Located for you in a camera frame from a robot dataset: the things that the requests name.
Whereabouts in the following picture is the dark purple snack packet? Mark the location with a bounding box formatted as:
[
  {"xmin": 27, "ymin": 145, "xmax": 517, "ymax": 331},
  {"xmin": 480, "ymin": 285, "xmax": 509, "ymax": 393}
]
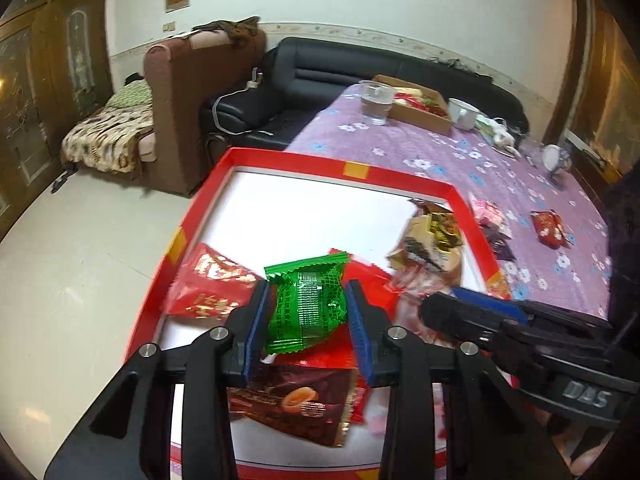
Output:
[{"xmin": 480, "ymin": 226, "xmax": 516, "ymax": 262}]

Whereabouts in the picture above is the pink Lotso snack packet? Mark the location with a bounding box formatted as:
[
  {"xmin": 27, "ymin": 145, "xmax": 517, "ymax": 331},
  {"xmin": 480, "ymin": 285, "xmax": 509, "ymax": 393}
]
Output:
[{"xmin": 469, "ymin": 194, "xmax": 512, "ymax": 238}]

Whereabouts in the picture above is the red gift box tray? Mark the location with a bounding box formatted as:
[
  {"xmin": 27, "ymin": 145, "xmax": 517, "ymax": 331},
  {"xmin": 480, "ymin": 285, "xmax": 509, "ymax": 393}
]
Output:
[{"xmin": 124, "ymin": 146, "xmax": 514, "ymax": 480}]

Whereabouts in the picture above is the red gold snack packet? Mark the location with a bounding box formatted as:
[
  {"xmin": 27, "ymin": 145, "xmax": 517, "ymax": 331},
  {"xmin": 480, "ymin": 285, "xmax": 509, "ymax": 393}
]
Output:
[{"xmin": 164, "ymin": 243, "xmax": 262, "ymax": 323}]

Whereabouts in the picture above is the purple floral tablecloth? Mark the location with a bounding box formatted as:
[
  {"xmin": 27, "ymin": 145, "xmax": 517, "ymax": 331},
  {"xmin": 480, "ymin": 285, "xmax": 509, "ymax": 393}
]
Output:
[{"xmin": 288, "ymin": 86, "xmax": 612, "ymax": 318}]

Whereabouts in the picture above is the red snack packet on table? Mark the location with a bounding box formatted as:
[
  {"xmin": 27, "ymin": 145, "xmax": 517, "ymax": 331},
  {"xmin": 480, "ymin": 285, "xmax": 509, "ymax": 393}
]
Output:
[{"xmin": 530, "ymin": 210, "xmax": 570, "ymax": 249}]

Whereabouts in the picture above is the beige green snack packet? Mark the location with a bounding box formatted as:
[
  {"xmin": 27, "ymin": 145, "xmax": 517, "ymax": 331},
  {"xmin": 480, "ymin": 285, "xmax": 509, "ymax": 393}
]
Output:
[{"xmin": 386, "ymin": 200, "xmax": 463, "ymax": 286}]

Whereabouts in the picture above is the dark brown cookie packet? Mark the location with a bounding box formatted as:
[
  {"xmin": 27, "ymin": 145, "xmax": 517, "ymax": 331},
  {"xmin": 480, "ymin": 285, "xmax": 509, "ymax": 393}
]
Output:
[{"xmin": 228, "ymin": 364, "xmax": 357, "ymax": 448}]

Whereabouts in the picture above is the white crumpled tissue pile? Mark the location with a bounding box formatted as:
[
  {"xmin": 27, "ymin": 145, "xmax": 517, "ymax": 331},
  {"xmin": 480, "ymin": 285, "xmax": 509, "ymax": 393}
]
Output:
[{"xmin": 475, "ymin": 115, "xmax": 521, "ymax": 158}]

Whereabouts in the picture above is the white ceramic mug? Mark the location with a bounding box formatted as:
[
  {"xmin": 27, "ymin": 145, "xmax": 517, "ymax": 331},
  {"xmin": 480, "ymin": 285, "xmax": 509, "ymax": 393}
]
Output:
[{"xmin": 448, "ymin": 98, "xmax": 482, "ymax": 131}]

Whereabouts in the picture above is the brown cardboard snack box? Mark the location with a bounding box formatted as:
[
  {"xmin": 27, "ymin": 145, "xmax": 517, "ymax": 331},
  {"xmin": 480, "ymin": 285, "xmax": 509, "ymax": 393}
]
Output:
[{"xmin": 373, "ymin": 75, "xmax": 451, "ymax": 136}]

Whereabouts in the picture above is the clear plastic cup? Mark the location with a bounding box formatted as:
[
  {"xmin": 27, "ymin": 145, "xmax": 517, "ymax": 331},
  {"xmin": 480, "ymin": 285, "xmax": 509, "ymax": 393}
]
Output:
[{"xmin": 358, "ymin": 80, "xmax": 396, "ymax": 126}]

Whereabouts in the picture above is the patterned blanket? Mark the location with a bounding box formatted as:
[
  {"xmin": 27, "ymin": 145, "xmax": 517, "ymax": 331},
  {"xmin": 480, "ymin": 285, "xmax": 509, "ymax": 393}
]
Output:
[{"xmin": 61, "ymin": 79, "xmax": 153, "ymax": 174}]

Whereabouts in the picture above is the black leather sofa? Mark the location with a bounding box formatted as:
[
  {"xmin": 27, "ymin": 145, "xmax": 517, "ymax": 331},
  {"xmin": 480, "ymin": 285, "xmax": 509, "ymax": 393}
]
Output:
[{"xmin": 198, "ymin": 37, "xmax": 530, "ymax": 151}]

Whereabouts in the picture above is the brown armchair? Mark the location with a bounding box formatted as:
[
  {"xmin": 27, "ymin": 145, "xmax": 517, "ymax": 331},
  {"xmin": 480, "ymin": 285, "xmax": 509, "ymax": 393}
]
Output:
[{"xmin": 142, "ymin": 30, "xmax": 266, "ymax": 196}]

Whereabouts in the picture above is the wooden cabinet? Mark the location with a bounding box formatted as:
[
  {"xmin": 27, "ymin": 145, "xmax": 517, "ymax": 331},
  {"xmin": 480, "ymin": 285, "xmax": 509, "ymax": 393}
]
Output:
[{"xmin": 1, "ymin": 0, "xmax": 113, "ymax": 233}]

